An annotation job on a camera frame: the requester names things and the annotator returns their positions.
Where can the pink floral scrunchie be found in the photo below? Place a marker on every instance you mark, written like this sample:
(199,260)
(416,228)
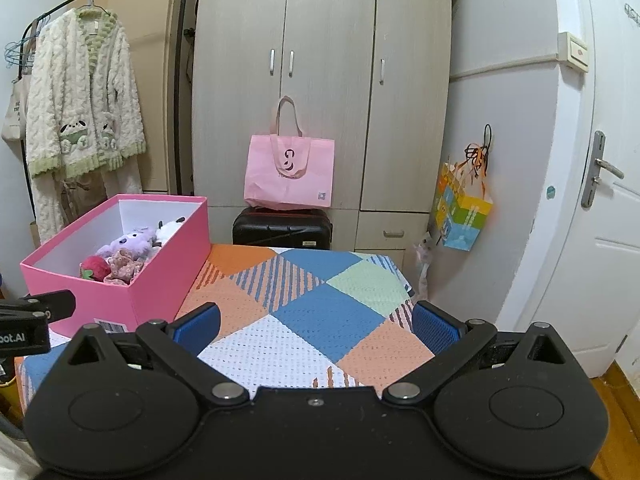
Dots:
(125,267)

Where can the white plastic bag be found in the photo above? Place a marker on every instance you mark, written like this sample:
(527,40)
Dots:
(424,255)

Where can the white door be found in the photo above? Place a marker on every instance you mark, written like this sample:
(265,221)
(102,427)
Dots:
(610,270)

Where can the pink cardboard box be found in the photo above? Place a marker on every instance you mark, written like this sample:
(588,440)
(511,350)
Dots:
(150,285)

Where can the purple plush toy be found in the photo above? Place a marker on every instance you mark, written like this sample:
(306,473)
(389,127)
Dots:
(127,245)

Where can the red strawberry plush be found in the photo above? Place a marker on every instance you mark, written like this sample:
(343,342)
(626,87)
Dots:
(95,267)

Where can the white guinea pig plush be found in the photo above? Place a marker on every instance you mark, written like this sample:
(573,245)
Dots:
(167,230)

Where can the black clothes rack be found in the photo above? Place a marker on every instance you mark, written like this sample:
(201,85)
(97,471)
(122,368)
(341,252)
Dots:
(177,110)

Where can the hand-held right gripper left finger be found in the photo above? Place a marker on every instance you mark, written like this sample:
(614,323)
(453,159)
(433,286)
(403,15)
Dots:
(197,325)

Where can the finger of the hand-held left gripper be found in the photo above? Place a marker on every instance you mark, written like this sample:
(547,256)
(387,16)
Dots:
(55,305)

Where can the white wall switch box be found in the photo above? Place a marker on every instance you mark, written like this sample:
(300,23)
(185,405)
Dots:
(574,52)

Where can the black suitcase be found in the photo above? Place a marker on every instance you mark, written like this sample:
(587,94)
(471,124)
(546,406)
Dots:
(280,230)

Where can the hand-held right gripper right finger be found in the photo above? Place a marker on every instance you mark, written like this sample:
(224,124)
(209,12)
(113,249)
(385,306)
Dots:
(435,327)

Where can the beige wooden wardrobe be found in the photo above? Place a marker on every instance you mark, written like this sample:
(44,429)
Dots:
(325,20)

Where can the canvas tote bag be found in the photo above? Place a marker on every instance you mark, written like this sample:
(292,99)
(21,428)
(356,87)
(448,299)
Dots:
(15,120)

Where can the cream fluffy robe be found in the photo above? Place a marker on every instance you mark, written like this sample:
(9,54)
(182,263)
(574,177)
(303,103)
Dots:
(75,90)

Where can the tall beige board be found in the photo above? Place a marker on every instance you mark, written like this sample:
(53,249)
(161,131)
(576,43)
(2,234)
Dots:
(150,35)

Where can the teal round sticker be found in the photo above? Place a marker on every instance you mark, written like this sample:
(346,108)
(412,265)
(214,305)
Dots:
(551,192)

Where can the pink tote bag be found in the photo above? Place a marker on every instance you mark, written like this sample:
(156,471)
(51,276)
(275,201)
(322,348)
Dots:
(290,185)

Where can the colourful paper gift bag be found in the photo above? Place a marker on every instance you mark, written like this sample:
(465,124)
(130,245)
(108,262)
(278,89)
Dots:
(465,215)

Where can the patchwork knitted blanket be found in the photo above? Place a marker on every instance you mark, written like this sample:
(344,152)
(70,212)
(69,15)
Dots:
(300,310)

